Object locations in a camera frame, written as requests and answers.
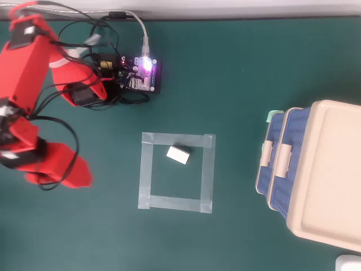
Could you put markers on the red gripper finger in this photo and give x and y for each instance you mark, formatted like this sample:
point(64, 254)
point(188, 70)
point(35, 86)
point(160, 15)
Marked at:
point(70, 166)
point(39, 178)

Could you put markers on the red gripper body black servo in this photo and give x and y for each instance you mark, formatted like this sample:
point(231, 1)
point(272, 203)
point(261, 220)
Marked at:
point(19, 155)

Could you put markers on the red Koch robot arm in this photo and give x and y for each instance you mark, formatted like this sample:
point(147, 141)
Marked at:
point(22, 70)

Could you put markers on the white toy brick cube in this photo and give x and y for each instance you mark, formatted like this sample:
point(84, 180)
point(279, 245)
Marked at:
point(177, 155)

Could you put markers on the beige plastic drawer cabinet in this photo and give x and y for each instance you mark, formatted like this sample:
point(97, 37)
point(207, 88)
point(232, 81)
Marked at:
point(332, 169)

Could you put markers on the servo controller circuit board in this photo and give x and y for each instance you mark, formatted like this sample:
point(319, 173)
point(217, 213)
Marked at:
point(141, 76)

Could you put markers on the mint green tape piece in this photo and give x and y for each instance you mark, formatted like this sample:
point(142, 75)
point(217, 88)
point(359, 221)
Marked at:
point(273, 115)

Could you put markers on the white plastic object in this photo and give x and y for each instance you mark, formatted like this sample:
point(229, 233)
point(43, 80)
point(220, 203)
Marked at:
point(349, 264)

